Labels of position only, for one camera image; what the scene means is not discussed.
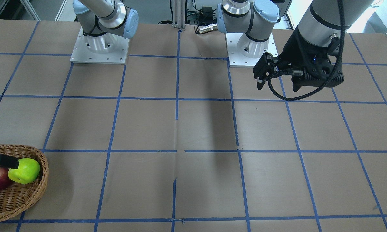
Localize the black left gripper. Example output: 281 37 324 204
253 28 340 92

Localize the green apple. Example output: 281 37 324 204
8 158 40 184

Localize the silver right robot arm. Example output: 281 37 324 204
71 0 139 64

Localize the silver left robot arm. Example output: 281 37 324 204
216 0 372 92

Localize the woven wicker basket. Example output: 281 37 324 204
0 144 49 222

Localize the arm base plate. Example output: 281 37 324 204
225 33 278 68
70 28 130 65

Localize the aluminium frame post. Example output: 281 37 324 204
170 0 187 31

